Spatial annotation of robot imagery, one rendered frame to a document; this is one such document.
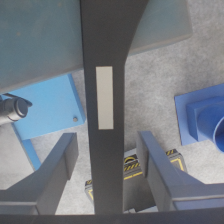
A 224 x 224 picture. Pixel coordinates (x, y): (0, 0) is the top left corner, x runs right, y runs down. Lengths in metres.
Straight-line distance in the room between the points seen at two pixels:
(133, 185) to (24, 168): 0.84
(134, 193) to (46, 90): 0.93
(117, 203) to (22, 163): 1.28
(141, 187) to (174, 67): 0.89
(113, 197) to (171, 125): 1.23
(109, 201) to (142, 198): 1.08
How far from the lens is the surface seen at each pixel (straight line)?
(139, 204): 1.29
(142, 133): 0.15
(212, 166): 1.75
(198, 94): 1.39
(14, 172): 1.51
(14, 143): 1.36
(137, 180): 1.15
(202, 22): 1.41
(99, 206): 0.18
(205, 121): 1.20
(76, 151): 0.16
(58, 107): 1.16
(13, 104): 0.80
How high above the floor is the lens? 1.19
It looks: 74 degrees down
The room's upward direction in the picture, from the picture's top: 176 degrees clockwise
